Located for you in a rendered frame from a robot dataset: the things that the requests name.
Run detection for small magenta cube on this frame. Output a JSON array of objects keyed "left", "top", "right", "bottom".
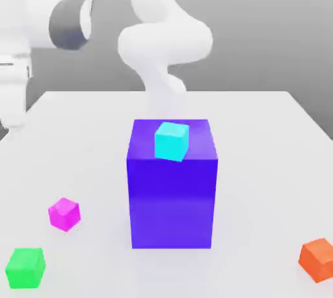
[{"left": 47, "top": 196, "right": 82, "bottom": 233}]

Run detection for small green cube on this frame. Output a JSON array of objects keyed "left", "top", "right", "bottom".
[{"left": 5, "top": 247, "right": 47, "bottom": 290}]

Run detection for small cyan cube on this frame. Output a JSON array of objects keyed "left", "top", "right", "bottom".
[{"left": 153, "top": 121, "right": 190, "bottom": 163}]

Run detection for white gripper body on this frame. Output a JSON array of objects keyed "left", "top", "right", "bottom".
[{"left": 0, "top": 78, "right": 27, "bottom": 129}]

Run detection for large purple box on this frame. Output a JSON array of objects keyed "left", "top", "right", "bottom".
[{"left": 126, "top": 118, "right": 219, "bottom": 250}]

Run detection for small orange cube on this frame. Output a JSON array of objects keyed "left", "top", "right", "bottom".
[{"left": 298, "top": 237, "right": 333, "bottom": 284}]

